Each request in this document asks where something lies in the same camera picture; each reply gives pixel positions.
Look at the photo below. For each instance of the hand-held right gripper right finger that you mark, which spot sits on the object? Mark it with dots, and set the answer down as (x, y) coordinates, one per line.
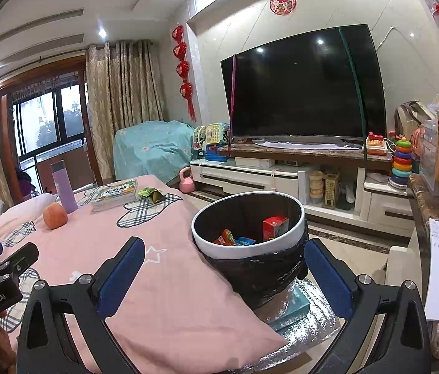
(328, 280)

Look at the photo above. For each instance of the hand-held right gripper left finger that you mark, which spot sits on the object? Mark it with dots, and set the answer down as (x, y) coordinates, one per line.
(120, 280)

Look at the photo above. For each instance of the white trash bin black liner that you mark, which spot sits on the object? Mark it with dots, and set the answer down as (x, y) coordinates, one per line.
(258, 276)

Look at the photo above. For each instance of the red and white box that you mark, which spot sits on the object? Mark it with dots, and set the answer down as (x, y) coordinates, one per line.
(276, 228)

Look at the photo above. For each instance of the orange snack packet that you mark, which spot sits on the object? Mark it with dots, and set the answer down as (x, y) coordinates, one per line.
(225, 237)

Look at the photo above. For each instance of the pink blanket with plaid patches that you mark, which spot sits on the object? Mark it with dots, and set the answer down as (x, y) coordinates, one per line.
(145, 300)

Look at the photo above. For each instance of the teal flat box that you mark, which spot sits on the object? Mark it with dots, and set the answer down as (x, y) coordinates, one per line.
(293, 311)

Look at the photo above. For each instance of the pink covered sofa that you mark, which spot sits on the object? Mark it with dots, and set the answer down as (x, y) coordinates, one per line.
(17, 210)

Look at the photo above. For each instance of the orange fruit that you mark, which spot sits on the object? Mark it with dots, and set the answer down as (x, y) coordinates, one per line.
(55, 216)

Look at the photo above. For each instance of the silver foil mat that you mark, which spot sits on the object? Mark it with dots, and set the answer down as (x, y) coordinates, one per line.
(313, 343)

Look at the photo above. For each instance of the purple thermos bottle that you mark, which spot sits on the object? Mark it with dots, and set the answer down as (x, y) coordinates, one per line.
(64, 187)

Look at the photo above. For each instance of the green cover book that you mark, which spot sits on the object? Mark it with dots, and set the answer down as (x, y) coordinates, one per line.
(114, 194)

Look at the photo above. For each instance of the yellow grater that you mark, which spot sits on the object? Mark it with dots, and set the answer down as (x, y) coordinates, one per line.
(330, 191)

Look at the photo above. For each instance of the blue green snack packet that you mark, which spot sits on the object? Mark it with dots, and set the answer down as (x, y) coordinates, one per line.
(246, 240)

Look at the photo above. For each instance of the yellow food jars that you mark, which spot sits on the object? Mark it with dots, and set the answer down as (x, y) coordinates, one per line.
(316, 187)

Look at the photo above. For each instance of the pink kettlebell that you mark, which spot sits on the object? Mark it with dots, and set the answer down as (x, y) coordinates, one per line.
(186, 181)

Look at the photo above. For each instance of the brown marble side counter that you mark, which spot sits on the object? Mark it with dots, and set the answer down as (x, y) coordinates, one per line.
(425, 202)

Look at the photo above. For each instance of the white television cabinet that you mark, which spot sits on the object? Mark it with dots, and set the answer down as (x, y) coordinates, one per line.
(250, 175)

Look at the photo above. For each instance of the teal cloth covered furniture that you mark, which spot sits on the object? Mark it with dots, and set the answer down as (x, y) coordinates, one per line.
(149, 148)

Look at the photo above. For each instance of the red toy telephone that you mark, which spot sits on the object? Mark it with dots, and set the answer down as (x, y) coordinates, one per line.
(377, 144)

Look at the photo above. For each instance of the brown framed balcony door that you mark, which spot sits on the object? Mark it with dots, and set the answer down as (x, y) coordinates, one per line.
(87, 124)

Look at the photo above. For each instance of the clear plastic drawer organiser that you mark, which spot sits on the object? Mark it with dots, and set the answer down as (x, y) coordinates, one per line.
(429, 152)

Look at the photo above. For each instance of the toy cash register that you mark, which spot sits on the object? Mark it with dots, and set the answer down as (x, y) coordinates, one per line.
(211, 142)

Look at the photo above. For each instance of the beige backpack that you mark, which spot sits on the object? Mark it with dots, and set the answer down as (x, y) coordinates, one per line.
(410, 119)

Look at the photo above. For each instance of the black flat television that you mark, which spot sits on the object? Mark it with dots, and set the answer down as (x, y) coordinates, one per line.
(301, 85)

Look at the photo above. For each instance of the ceiling air vent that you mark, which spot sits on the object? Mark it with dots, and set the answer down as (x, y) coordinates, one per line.
(40, 48)
(40, 25)

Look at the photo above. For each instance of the ceiling spotlight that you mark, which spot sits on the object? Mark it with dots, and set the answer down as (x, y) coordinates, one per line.
(102, 33)

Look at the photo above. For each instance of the round red wall sticker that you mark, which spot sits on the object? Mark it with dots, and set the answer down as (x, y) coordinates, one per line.
(282, 3)

